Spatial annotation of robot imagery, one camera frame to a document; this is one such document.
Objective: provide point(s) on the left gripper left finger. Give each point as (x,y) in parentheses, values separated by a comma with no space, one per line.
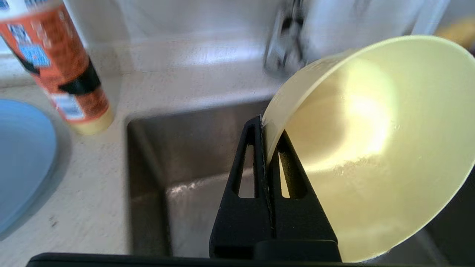
(241,218)

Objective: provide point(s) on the stainless steel sink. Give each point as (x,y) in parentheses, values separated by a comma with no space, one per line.
(178,148)

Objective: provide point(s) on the chrome faucet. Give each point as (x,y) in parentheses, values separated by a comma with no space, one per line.
(285,40)

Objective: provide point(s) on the blue-grey plate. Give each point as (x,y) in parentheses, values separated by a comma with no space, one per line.
(22,163)

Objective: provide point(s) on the orange dish soap bottle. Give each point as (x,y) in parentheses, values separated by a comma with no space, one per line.
(55,63)

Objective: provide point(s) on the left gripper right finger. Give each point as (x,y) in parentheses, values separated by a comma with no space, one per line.
(304,222)

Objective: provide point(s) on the pale yellow bowl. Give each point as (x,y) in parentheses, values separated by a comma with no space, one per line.
(371,148)

